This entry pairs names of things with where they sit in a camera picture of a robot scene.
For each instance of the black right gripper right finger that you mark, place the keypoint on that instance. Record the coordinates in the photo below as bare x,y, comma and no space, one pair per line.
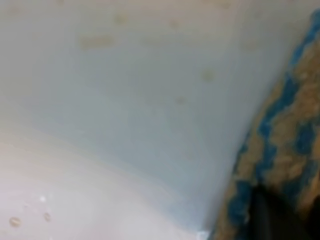
314,220

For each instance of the blue and beige striped rag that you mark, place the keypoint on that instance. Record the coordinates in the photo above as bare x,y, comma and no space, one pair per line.
281,151

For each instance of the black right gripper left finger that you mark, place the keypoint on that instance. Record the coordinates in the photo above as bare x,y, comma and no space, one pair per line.
271,218

